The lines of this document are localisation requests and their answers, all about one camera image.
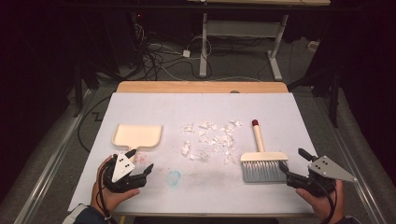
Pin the white power adapter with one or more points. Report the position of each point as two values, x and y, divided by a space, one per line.
186 53

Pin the white desk frame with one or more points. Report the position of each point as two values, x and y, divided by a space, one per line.
243 29

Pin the person's right hand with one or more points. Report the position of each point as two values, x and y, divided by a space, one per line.
325 207

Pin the metal floor rail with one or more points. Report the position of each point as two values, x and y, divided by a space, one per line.
49 168
351 161

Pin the cream brush with red tip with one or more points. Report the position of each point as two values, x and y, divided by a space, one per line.
263 157

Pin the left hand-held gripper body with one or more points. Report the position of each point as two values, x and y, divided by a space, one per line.
123 168

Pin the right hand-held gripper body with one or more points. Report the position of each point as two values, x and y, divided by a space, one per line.
327 169

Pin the black metal stand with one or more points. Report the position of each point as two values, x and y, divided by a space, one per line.
78 93
333 99

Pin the white table mat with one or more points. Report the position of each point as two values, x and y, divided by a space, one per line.
199 109

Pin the white floor box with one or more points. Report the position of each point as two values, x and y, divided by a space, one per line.
313 45

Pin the person's left hand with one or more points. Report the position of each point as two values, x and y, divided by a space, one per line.
107 199

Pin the wooden table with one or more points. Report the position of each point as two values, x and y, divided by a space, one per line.
202 87

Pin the pile of white paper scraps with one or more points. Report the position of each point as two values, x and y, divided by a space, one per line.
214 140

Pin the cream dustpan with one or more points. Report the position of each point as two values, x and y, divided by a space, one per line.
137 135

